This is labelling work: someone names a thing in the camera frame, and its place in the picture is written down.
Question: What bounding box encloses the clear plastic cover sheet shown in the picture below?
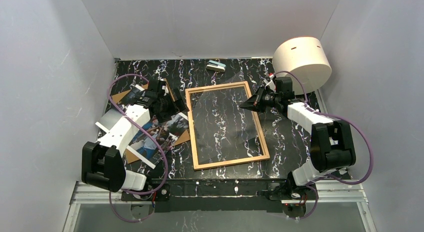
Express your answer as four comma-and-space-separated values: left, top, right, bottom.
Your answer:
188, 74, 263, 155

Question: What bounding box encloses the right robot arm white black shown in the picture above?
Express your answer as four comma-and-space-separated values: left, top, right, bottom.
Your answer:
239, 77, 356, 200

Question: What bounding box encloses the brown cardboard backing board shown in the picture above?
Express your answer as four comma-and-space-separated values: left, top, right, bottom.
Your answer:
112, 84, 190, 163

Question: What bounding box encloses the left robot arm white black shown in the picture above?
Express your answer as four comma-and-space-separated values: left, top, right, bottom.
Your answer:
81, 79, 188, 195

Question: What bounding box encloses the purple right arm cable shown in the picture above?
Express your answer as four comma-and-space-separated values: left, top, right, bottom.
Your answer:
271, 70, 375, 220

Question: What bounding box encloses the white cylindrical container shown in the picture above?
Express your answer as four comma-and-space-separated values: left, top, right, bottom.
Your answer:
272, 36, 332, 95

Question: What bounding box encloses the light wooden picture frame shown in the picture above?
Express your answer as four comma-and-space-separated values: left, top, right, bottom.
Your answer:
185, 81, 271, 171

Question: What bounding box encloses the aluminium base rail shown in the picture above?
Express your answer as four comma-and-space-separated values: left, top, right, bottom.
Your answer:
63, 180, 377, 232

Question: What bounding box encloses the printed street photo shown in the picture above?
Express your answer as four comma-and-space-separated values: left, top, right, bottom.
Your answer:
97, 89, 189, 168

